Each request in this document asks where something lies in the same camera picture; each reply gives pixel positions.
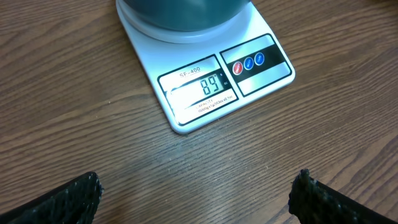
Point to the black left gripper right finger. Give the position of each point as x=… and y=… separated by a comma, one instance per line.
x=314, y=202

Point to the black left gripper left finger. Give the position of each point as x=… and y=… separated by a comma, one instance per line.
x=74, y=202

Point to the white digital kitchen scale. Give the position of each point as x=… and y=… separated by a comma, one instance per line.
x=199, y=77

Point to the blue metal bowl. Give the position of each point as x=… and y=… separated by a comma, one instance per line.
x=186, y=15

